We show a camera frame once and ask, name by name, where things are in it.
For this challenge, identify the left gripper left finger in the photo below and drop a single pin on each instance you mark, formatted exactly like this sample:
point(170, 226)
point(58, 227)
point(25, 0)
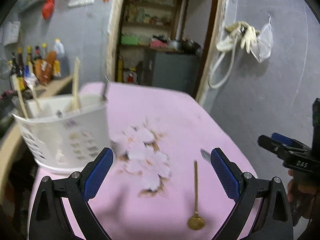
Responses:
point(49, 219)

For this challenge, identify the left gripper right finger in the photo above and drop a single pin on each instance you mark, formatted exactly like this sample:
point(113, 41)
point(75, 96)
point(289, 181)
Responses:
point(273, 217)

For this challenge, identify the gold spoon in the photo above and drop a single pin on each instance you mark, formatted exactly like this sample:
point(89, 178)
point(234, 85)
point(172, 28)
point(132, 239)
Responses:
point(195, 222)

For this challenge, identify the white plastic utensil caddy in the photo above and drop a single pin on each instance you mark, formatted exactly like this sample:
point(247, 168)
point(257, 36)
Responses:
point(60, 139)

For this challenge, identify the steel tongs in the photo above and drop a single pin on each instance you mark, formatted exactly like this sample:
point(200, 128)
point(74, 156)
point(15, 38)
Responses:
point(205, 155)

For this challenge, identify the wooden chopstick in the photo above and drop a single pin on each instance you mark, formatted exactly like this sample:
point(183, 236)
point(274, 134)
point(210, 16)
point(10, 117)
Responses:
point(34, 95)
point(75, 85)
point(20, 97)

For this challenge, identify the person's right hand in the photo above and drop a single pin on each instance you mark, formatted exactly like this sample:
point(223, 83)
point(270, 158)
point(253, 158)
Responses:
point(303, 199)

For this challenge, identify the clear mesh bag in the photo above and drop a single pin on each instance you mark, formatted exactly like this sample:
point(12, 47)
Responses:
point(262, 48)

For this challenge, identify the pink floral table cloth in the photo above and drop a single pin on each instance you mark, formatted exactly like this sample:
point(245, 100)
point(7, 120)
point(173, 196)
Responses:
point(148, 193)

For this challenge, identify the cream rubber gloves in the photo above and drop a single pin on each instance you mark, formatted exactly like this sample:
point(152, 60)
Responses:
point(241, 32)

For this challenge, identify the blue white seasoning bag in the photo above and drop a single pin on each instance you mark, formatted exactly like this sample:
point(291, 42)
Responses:
point(29, 77)

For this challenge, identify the grey cabinet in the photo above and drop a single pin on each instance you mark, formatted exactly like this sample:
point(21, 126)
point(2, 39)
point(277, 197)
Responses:
point(173, 71)

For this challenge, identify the large cooking oil jug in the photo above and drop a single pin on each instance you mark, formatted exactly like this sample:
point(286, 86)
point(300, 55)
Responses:
point(61, 65)

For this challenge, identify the dark soy sauce bottle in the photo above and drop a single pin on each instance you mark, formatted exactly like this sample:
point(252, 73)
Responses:
point(20, 70)

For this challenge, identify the metal pot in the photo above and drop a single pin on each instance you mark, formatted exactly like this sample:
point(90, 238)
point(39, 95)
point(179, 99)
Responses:
point(174, 45)

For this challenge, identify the white red sack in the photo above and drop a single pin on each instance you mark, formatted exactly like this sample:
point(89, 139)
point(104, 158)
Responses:
point(130, 75)

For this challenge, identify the yellow cylinder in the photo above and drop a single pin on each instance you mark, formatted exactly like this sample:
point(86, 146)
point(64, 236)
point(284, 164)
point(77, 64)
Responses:
point(120, 68)

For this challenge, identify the green box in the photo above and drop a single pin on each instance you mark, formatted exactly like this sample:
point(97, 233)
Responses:
point(129, 40)

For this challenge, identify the wooden pantry shelf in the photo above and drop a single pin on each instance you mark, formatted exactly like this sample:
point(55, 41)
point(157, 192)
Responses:
point(150, 20)

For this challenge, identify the red plastic bag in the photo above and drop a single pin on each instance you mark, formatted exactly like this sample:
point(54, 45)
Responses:
point(48, 9)

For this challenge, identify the white wall box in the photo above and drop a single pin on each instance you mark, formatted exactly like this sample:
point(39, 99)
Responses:
point(11, 31)

